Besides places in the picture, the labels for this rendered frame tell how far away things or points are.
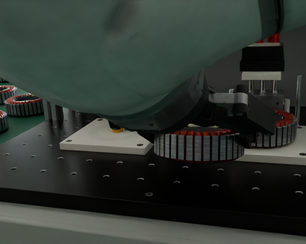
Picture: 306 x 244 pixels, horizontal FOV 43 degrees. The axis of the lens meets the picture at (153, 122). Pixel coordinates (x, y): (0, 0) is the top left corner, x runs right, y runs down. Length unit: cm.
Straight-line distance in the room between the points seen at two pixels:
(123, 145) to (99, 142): 5
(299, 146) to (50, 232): 37
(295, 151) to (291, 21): 43
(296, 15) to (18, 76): 11
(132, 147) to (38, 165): 15
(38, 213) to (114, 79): 38
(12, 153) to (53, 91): 52
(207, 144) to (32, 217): 24
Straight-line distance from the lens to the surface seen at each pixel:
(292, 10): 17
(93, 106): 19
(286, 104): 77
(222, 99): 34
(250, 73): 65
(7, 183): 58
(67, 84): 16
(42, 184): 55
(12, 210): 55
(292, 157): 58
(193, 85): 25
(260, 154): 58
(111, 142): 64
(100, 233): 47
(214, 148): 44
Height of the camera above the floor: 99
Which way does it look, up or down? 16 degrees down
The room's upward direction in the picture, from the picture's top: 3 degrees counter-clockwise
